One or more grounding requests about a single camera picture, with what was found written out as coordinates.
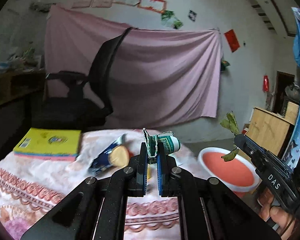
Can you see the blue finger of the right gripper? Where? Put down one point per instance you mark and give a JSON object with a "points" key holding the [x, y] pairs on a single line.
{"points": [[252, 148]]}

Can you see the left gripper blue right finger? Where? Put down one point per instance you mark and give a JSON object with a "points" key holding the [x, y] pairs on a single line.
{"points": [[162, 170]]}

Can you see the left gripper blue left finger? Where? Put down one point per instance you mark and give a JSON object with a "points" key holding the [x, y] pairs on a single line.
{"points": [[141, 171]]}

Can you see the green white carton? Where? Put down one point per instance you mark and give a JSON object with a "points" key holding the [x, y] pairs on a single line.
{"points": [[171, 144]]}

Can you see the brown red paper cup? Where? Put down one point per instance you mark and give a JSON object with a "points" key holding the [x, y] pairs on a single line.
{"points": [[120, 156]]}

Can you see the dried green leaf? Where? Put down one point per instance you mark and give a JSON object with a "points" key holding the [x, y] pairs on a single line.
{"points": [[230, 124]]}

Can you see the blue foil snack bag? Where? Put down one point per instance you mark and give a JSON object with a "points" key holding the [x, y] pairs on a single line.
{"points": [[102, 161]]}

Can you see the person's right hand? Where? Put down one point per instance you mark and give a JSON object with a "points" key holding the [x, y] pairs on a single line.
{"points": [[289, 227]]}

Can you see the wooden cabinet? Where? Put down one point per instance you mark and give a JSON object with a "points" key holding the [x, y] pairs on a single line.
{"points": [[273, 131]]}

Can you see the red hanging ornament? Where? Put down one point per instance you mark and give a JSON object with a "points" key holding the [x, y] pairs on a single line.
{"points": [[265, 87]]}

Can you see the pink book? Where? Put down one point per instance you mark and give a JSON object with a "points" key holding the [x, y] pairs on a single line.
{"points": [[49, 157]]}

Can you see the green hanging ornament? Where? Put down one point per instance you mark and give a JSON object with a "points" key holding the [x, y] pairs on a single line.
{"points": [[224, 65]]}

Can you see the pink hanging cloth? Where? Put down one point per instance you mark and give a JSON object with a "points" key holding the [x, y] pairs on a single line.
{"points": [[158, 78]]}

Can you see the black office chair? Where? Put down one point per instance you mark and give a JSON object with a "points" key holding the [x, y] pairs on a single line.
{"points": [[87, 104]]}

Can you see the blue book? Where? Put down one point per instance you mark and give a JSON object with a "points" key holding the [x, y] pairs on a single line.
{"points": [[45, 154]]}

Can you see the yellow book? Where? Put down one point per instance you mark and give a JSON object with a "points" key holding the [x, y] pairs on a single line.
{"points": [[49, 141]]}

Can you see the floral tablecloth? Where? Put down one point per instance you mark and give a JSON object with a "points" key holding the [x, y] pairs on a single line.
{"points": [[30, 188]]}

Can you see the small black white photo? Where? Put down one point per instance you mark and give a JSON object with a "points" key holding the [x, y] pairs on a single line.
{"points": [[192, 15]]}

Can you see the green photo poster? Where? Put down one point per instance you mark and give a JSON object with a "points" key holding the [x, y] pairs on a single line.
{"points": [[169, 19]]}

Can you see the wooden side desk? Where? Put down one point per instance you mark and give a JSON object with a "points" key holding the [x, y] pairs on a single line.
{"points": [[15, 84]]}

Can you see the red paper wall sign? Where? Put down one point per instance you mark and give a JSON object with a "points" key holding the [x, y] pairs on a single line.
{"points": [[232, 40]]}

